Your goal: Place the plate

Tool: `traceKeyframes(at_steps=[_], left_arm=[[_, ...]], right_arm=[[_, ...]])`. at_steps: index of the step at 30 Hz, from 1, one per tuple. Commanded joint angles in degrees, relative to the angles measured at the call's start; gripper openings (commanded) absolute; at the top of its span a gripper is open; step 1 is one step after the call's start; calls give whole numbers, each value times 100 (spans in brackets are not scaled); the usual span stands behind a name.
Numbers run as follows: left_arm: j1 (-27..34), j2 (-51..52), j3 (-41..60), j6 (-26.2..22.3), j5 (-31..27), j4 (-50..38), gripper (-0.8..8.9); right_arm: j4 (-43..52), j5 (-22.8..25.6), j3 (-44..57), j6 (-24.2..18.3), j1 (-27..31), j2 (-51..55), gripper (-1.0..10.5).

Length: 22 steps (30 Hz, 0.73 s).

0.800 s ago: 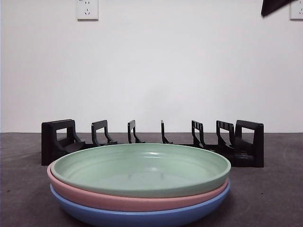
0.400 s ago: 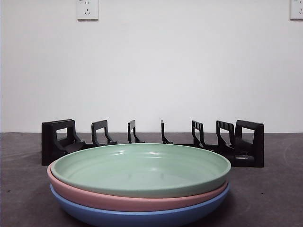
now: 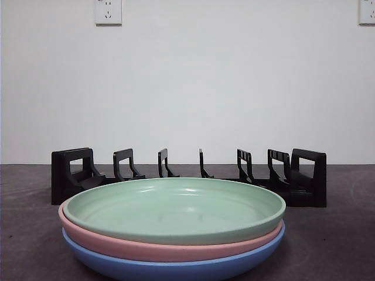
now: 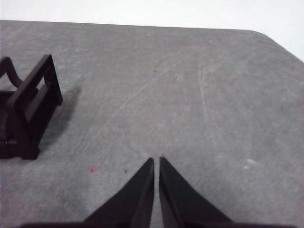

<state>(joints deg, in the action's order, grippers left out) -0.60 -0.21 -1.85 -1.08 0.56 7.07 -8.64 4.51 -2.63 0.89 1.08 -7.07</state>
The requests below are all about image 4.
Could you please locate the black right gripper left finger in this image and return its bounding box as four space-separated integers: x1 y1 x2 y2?
84 157 154 224

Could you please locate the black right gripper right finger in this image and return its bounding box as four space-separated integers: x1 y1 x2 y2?
158 156 232 225

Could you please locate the black plastic plate rack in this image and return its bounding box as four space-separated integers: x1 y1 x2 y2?
0 54 64 160

